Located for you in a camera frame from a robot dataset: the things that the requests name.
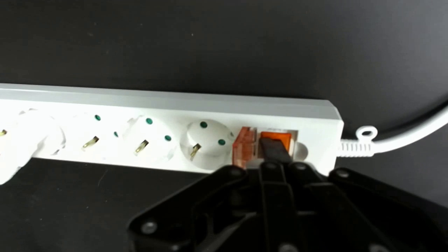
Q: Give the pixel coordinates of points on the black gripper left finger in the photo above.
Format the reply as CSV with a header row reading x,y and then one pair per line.
x,y
224,210

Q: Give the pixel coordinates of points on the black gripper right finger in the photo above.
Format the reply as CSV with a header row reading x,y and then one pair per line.
x,y
354,214

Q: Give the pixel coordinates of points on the white power strip orange switch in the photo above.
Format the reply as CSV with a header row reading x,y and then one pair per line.
x,y
162,105

